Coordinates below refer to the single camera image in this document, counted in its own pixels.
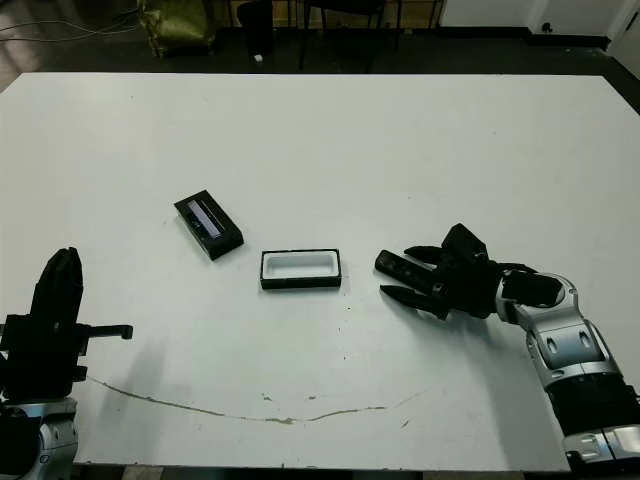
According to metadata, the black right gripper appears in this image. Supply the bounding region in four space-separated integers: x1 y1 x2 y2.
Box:
379 244 504 321

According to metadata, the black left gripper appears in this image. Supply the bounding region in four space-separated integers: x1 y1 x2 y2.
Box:
3 248 134 401

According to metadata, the black slim camera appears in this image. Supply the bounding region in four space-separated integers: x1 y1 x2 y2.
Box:
374 249 436 294

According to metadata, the black box lid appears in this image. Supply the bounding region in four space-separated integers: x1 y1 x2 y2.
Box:
173 188 245 261

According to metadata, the black box with white insert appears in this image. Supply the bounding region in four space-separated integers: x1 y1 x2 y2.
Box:
259 248 343 290

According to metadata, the yellow-green bag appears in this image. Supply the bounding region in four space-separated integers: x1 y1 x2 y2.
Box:
137 0 217 59

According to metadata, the black upright leg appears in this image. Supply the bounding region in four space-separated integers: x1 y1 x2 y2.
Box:
238 0 276 57

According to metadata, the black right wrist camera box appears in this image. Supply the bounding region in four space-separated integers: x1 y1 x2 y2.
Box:
439 223 489 262

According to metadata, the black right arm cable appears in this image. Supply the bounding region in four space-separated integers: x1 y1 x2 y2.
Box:
492 258 540 277

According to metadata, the white floor cable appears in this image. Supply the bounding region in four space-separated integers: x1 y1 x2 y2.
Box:
0 7 144 39

